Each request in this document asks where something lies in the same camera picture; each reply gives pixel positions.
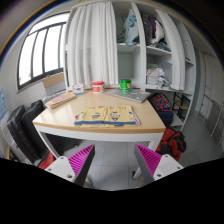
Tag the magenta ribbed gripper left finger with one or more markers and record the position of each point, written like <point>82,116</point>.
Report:
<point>75,167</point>

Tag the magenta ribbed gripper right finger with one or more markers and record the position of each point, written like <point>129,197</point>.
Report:
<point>154,166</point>

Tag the yellow patterned towel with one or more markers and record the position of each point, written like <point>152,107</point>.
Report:
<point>107,116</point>

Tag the red black bag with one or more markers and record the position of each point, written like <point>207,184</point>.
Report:
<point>172,143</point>

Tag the wooden top white table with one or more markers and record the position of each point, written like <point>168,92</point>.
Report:
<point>60,122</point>

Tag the colourful patterned storage bin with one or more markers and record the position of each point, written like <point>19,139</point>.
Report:
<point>163,108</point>

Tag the tan book on table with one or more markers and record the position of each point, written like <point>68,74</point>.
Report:
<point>61,99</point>

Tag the grey laptop with stickers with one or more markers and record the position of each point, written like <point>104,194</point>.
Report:
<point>134,95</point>

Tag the small white card box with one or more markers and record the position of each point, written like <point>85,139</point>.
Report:
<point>78,89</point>

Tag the white folding drying rack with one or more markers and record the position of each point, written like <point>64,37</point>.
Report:
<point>212,114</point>

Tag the red lidded white jar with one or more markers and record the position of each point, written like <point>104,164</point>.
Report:
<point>98,86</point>

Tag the green plastic jar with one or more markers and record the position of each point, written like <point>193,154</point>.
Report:
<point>125,84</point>

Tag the stack of folded white linens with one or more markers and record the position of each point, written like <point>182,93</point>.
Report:
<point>160,75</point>

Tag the cardboard box by window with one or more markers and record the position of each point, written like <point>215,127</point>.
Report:
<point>54,83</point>

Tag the white curtain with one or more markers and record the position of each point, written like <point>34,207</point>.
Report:
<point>91,46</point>

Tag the white shelving unit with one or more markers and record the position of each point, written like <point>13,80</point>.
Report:
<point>133,60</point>

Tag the black framed window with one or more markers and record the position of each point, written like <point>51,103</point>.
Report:
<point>41,54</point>

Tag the hanging light blue garment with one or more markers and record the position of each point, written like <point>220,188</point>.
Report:
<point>131,36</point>

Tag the pile of dark clothes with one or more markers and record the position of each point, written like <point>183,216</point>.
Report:
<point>154,33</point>

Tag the small black frame stool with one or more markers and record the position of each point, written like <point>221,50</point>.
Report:
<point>181,104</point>

